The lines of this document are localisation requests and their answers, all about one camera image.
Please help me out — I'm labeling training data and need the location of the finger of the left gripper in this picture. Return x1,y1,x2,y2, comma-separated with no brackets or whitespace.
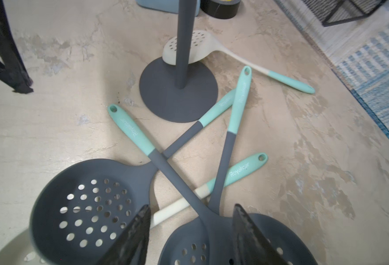
0,1,33,94

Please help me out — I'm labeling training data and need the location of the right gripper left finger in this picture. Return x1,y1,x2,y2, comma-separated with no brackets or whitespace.
97,204,151,265

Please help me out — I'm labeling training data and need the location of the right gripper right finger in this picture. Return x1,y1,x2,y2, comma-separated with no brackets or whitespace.
232,204,287,265

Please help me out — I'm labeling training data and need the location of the white skimmer front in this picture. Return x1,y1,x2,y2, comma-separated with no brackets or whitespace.
0,152,269,265

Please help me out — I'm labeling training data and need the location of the grey utensil rack stand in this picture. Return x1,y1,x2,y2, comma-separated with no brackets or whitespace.
139,1,218,123

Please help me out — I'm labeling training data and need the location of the white skimmer behind grey stand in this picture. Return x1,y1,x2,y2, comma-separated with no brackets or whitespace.
162,29,316,95

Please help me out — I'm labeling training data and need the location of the black tape roll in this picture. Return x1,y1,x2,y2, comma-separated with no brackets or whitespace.
200,0,241,19

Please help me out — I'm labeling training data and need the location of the black wire mesh shelf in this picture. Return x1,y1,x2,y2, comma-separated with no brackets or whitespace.
302,0,387,27

